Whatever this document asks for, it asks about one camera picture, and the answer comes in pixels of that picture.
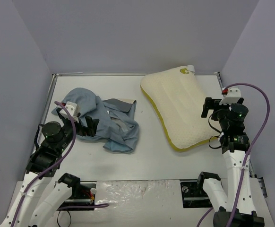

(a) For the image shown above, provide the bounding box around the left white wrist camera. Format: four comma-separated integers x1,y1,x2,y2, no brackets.
56,101,79,123

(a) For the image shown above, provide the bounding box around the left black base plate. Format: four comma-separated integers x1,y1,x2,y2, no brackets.
58,182,96,211

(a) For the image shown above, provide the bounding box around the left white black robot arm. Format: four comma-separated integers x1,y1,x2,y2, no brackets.
1,115,99,227

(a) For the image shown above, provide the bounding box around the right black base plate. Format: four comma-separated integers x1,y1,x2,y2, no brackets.
180,179,212,209

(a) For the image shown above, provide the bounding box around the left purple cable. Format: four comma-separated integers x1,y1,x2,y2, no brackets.
9,101,110,227

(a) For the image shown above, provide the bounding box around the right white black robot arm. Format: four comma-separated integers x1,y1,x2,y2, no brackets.
196,97,265,227

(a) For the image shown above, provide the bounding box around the thin black cable loop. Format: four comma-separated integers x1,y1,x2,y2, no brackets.
58,210,72,225

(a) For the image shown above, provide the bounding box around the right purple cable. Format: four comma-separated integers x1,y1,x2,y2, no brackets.
196,82,270,227

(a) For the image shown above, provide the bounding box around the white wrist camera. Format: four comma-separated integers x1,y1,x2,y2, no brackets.
56,101,79,123
219,87,241,105

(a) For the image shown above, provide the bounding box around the purple cable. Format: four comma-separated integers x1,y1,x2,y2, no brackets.
9,101,110,227
196,82,270,227

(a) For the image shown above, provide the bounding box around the cream yellow pillow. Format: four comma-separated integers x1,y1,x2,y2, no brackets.
140,65,215,152

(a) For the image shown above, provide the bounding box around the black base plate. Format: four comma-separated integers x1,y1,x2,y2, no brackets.
180,179,212,209
58,182,96,211

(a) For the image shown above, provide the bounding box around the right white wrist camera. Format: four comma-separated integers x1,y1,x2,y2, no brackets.
219,87,241,105

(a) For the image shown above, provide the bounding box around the striped blue pillowcase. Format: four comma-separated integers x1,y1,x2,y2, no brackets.
62,87,139,153

